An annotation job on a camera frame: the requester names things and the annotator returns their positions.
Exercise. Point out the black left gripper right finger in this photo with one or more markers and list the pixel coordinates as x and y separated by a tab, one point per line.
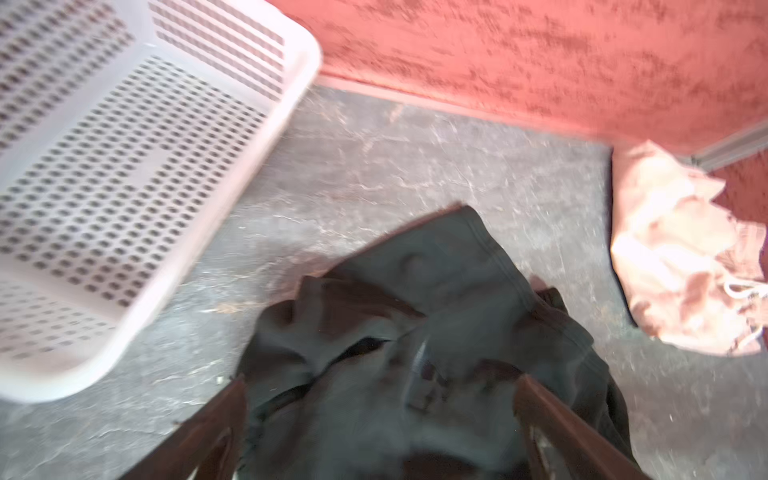
559	444

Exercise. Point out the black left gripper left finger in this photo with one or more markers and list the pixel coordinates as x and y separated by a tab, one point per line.
205	446

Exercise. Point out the black shorts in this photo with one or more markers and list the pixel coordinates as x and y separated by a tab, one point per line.
401	362

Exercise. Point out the pink shorts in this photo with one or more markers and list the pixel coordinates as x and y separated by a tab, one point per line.
689	269

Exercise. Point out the white plastic laundry basket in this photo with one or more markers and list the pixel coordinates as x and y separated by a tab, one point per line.
129	129

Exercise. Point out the right aluminium corner post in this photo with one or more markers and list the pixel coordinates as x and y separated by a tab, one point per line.
732	149

